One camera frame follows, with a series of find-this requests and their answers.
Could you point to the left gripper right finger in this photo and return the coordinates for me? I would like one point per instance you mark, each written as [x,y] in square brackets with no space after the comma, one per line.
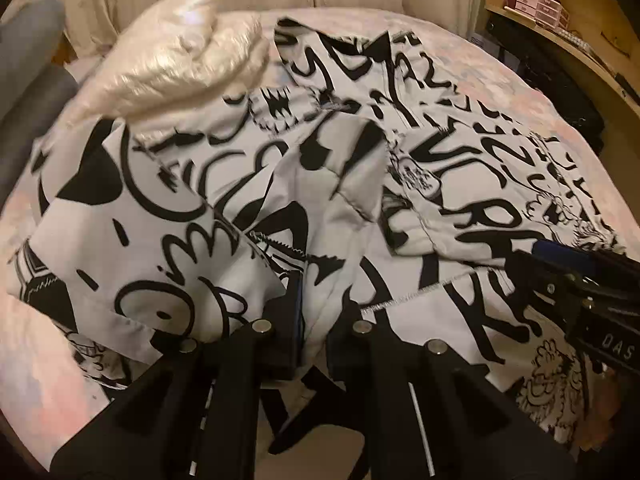
[423,411]

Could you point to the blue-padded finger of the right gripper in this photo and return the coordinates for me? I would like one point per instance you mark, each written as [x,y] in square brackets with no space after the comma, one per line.
[549,251]

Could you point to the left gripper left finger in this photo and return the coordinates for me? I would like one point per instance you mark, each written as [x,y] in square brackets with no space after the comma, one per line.
[192,415]

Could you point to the white black graffiti print jacket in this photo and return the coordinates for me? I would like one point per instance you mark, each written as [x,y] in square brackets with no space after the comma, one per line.
[369,172]

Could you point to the pastel patterned bed cover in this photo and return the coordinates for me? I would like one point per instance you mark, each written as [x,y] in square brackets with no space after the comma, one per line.
[43,393]

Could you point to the wooden shelf desk unit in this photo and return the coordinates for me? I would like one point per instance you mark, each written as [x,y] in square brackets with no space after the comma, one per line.
[604,26]

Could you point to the dark grey bolster pillow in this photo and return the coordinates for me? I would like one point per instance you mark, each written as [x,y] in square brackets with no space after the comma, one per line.
[31,117]

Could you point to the cream shiny puffer jacket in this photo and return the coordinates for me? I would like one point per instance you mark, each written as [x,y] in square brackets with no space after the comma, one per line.
[176,50]

